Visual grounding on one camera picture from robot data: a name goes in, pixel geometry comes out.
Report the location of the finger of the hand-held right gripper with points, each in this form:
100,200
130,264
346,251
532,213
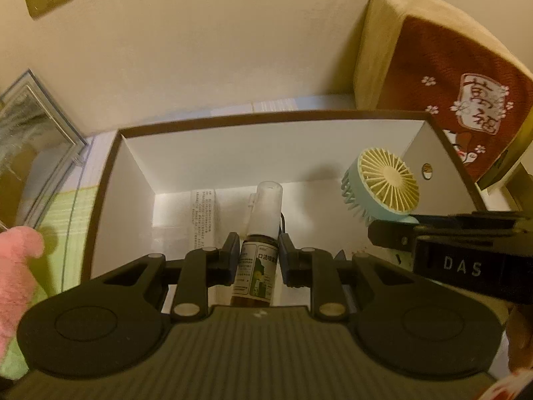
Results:
391,233
470,220

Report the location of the white printed carton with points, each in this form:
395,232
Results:
204,216

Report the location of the yellow board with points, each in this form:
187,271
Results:
506,166

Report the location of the person's right hand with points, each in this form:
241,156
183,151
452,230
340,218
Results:
520,337

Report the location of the brown-edged white storage box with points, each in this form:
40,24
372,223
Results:
216,158

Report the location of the red white patterned cloth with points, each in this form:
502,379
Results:
510,389

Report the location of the glass picture frame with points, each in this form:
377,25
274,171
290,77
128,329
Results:
33,150

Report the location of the pink green plush toy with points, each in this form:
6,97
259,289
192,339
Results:
16,266

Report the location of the red beige printed cushion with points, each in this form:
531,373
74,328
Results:
441,50

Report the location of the mint green mini fan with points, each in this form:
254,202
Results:
385,183

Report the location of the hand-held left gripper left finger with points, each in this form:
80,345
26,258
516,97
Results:
233,255

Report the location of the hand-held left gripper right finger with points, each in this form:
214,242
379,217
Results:
285,258

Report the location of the brown spray bottle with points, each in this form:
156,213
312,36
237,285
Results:
258,233

